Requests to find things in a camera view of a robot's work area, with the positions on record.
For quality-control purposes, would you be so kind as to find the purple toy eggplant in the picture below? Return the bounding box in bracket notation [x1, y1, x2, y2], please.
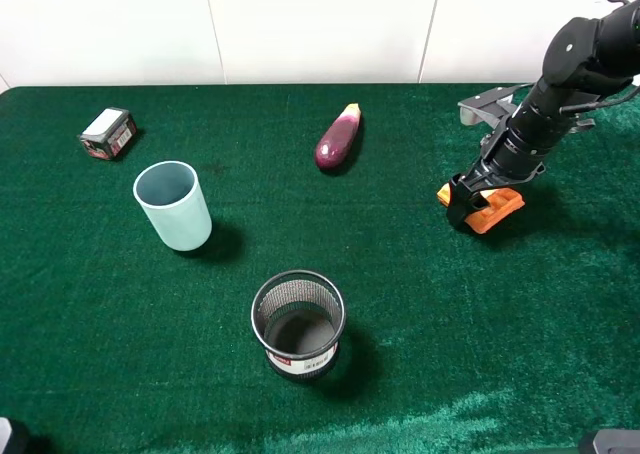
[314, 103, 361, 170]

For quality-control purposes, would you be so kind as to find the black mesh pen holder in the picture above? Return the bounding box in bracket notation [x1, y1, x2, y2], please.
[250, 269, 347, 383]

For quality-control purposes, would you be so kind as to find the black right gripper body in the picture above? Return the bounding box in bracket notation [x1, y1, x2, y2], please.
[462, 156, 545, 199]

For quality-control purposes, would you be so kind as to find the black red small box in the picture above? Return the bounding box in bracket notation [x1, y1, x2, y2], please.
[78, 107, 138, 160]

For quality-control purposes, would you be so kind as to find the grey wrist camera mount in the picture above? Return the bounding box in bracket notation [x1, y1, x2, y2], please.
[458, 84, 529, 128]

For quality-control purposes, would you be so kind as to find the green felt table cloth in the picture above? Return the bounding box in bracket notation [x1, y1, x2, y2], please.
[1, 85, 639, 453]

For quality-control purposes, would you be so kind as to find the light blue plastic cup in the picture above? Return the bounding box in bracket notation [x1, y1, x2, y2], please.
[132, 160, 213, 252]

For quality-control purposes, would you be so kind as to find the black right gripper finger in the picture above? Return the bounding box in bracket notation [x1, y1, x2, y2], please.
[446, 174, 488, 229]

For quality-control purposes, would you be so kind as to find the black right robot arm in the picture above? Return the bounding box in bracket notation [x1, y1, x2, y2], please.
[447, 1, 639, 232]

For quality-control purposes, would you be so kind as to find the orange yellow waffle slice toy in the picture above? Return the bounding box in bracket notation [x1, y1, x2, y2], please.
[437, 182, 525, 234]

